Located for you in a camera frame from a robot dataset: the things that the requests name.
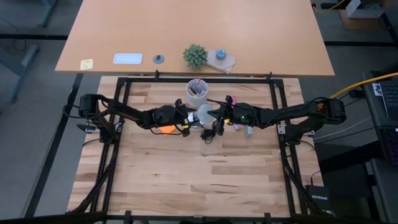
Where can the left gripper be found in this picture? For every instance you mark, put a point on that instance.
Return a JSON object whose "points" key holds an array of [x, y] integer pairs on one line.
{"points": [[169, 115]]}

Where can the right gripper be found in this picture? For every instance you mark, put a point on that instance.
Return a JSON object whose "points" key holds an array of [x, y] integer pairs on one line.
{"points": [[245, 115]]}

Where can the white reflector lightbulb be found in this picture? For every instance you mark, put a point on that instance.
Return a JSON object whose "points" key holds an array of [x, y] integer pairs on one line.
{"points": [[206, 116]]}

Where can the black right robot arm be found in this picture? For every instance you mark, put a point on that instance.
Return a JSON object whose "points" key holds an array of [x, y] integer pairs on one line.
{"points": [[298, 113]]}

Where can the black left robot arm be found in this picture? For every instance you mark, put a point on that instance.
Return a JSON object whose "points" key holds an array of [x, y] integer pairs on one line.
{"points": [[124, 113]]}

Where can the orange sticky note pad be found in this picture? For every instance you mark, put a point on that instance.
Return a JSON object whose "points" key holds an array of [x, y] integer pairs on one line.
{"points": [[168, 130]]}

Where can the white textured pen cup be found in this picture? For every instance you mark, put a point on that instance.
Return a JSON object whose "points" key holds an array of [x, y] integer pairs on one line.
{"points": [[197, 101]]}

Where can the pink pen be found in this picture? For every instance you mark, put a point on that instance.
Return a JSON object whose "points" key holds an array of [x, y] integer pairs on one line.
{"points": [[198, 85]]}

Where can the blue round tin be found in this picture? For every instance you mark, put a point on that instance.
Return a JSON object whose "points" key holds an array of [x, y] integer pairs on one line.
{"points": [[221, 54]]}

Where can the green succulent plant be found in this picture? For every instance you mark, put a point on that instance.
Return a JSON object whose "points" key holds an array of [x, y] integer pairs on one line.
{"points": [[195, 56]]}

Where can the grey round disc with knob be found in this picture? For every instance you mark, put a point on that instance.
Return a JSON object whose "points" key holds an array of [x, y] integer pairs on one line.
{"points": [[159, 59]]}

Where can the white rectangular tray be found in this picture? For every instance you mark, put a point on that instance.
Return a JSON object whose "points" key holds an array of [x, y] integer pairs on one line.
{"points": [[128, 58]]}

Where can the light wooden desk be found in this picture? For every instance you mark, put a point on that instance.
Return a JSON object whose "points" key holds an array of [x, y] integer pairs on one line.
{"points": [[199, 31]]}

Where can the yellow sticky note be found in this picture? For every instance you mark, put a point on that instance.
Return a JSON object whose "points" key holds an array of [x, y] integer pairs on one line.
{"points": [[86, 64]]}

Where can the black Netgear router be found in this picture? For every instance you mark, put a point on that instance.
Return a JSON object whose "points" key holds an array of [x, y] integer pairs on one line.
{"points": [[318, 197]]}

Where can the white sticker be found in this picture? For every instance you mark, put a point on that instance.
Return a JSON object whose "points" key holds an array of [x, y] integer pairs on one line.
{"points": [[377, 89]]}

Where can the brown cardboard box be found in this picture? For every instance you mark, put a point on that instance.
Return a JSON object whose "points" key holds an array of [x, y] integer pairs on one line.
{"points": [[357, 25]]}

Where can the grey metal desk leg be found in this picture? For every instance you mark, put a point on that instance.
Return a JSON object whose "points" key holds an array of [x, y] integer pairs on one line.
{"points": [[25, 62], [48, 12]]}

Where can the grey box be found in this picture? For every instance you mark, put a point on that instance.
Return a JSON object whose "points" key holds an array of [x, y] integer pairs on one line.
{"points": [[354, 11]]}

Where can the black laptop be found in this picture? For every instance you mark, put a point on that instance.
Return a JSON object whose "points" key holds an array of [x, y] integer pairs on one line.
{"points": [[391, 99]]}

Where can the black electronics case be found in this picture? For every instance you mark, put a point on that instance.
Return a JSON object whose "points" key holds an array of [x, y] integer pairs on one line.
{"points": [[390, 144]]}

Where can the black aluminium table frame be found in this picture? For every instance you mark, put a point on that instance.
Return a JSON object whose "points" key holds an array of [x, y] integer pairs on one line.
{"points": [[199, 80]]}

